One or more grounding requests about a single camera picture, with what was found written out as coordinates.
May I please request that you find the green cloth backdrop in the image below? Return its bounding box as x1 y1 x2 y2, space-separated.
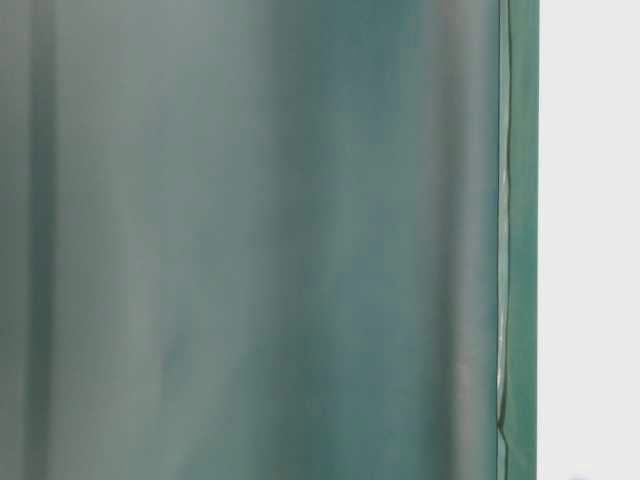
1 0 540 479

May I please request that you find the white board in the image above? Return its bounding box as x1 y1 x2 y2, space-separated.
538 1 639 479

